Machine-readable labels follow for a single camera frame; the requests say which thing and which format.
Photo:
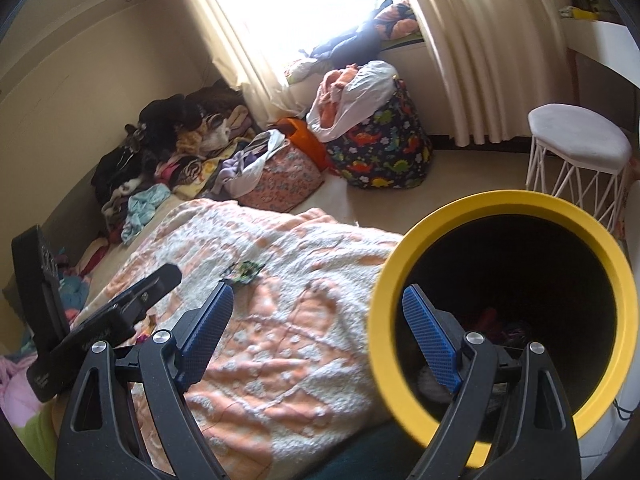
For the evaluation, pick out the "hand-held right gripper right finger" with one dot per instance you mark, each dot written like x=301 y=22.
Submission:
x=430 y=340

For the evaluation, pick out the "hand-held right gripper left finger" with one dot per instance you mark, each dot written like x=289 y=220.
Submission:
x=205 y=330

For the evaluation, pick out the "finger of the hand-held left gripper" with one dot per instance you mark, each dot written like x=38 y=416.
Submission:
x=155 y=282

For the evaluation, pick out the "yellow trash bin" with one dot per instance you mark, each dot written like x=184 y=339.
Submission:
x=390 y=310

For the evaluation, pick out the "person's left forearm green sleeve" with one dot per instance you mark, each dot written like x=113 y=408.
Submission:
x=35 y=440

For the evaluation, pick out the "colourful printed cloth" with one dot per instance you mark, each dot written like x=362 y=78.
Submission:
x=75 y=290

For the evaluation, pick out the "small dark printed wrapper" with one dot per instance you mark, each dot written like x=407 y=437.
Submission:
x=245 y=272

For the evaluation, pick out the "orange and white blanket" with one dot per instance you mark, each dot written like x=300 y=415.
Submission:
x=280 y=360

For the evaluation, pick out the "pink quilt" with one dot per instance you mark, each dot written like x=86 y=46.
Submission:
x=20 y=385

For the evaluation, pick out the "pile of clothes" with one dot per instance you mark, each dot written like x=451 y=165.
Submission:
x=170 y=160

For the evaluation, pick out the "white bag with purple clothes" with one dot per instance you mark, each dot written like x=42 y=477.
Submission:
x=250 y=170

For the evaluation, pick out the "pink floral fabric bag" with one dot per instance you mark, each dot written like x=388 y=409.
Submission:
x=290 y=180

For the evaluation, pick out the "dinosaur print fabric bag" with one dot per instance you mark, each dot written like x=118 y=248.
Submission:
x=390 y=155

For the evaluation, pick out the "orange bag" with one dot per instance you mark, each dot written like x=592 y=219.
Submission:
x=305 y=142

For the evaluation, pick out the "cream curtain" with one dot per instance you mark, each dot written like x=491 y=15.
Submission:
x=480 y=50
x=230 y=45

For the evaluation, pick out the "white plastic bag with clothes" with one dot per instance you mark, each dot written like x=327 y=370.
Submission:
x=367 y=90

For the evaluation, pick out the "white floral cloth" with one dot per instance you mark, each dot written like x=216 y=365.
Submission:
x=302 y=70

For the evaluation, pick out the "dark blue jacket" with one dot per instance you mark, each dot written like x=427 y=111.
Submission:
x=350 y=45

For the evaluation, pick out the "orange print quilt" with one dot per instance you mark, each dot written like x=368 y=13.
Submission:
x=397 y=20

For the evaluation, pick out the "white desk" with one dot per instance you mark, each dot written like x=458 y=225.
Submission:
x=605 y=45

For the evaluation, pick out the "yellow box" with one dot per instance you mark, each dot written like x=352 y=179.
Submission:
x=577 y=12

